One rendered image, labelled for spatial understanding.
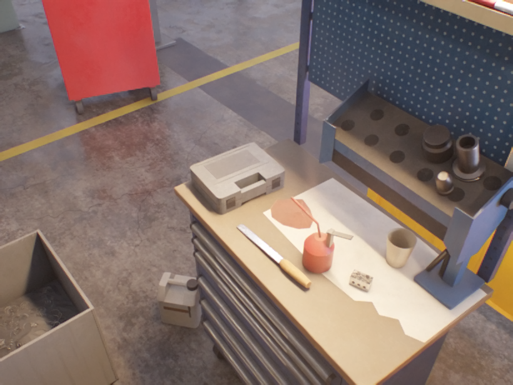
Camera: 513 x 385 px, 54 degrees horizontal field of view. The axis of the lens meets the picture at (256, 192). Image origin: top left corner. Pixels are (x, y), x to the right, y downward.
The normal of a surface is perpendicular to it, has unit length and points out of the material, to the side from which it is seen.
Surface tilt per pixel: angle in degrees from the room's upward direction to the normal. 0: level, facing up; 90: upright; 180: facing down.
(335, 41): 90
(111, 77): 90
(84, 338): 90
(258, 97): 0
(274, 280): 0
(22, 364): 90
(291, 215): 38
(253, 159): 0
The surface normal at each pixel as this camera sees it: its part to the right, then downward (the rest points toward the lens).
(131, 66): 0.35, 0.61
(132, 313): 0.00, -0.76
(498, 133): -0.81, 0.39
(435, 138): -0.37, -0.49
